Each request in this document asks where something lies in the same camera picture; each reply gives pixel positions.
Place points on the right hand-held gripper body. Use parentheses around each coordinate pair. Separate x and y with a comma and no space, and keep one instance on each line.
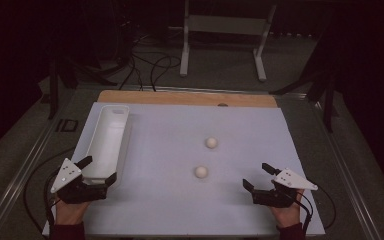
(273,197)

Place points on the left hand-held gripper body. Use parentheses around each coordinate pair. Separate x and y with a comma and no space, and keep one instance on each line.
(76,193)

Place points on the white plastic bin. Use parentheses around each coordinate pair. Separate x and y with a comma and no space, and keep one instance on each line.
(108,140)

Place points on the white ball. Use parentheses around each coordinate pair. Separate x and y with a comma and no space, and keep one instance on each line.
(201,172)
(211,142)

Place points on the person's left hand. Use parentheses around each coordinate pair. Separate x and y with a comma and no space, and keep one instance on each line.
(68,213)

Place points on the person's right hand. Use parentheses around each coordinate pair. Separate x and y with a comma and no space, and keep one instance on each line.
(288,215)

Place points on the wooden table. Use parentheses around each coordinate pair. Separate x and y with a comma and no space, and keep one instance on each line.
(180,98)

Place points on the white metal stand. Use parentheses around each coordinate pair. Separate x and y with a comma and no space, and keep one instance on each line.
(226,25)

